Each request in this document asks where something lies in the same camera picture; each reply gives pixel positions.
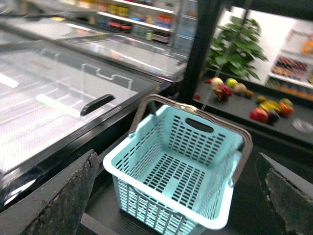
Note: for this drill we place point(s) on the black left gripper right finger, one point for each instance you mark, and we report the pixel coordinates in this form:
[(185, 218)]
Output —
[(289, 196)]

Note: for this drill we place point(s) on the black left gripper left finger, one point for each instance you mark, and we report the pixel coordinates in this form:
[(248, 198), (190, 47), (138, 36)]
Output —
[(55, 208)]

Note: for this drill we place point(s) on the light blue plastic basket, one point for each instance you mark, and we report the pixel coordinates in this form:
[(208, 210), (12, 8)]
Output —
[(177, 168)]

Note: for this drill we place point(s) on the dark purple plum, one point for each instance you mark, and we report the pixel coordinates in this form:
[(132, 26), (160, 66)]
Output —
[(272, 117)]

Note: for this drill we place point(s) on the red apple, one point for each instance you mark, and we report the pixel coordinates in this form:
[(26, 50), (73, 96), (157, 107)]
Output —
[(258, 114)]

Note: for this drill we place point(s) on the orange persimmon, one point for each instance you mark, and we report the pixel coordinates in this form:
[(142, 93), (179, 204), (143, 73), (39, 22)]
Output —
[(286, 107)]

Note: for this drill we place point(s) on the yellow star fruit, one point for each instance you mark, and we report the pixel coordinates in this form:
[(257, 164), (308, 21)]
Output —
[(270, 105)]

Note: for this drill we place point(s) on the brown kiwi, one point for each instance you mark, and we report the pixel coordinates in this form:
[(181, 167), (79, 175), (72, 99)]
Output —
[(249, 94)]

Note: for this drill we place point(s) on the glass top chest freezer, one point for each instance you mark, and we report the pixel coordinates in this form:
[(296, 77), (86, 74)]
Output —
[(59, 80)]

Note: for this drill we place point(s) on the peach coloured fruit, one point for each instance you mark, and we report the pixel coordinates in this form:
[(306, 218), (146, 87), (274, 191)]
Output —
[(240, 89)]

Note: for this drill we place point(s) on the pink dragon fruit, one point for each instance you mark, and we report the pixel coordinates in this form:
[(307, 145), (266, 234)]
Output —
[(223, 91)]

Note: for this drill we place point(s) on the green apple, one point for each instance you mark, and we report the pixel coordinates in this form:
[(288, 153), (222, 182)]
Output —
[(231, 82)]

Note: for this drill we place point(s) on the small dark red fruit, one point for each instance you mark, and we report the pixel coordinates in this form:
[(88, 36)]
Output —
[(196, 96)]

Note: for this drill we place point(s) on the green potted plant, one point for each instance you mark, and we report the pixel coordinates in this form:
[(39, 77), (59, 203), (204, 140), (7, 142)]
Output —
[(236, 47)]

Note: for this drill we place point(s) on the drinks shelf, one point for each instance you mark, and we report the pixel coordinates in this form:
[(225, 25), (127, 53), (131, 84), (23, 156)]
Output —
[(168, 22)]

